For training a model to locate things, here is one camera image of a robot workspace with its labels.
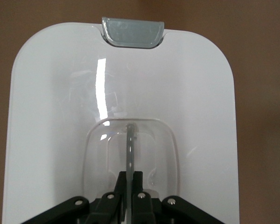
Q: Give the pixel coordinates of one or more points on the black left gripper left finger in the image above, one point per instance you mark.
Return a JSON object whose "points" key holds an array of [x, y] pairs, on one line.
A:
{"points": [[107, 210]]}

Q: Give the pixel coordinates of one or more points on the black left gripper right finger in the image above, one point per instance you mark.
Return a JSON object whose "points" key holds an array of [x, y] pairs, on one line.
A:
{"points": [[144, 210]]}

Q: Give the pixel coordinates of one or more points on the white plastic box lid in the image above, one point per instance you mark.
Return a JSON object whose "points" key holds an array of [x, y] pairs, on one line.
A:
{"points": [[60, 93]]}

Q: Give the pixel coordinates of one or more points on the grey lid latch clip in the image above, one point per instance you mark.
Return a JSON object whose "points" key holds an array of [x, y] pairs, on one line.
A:
{"points": [[133, 32]]}

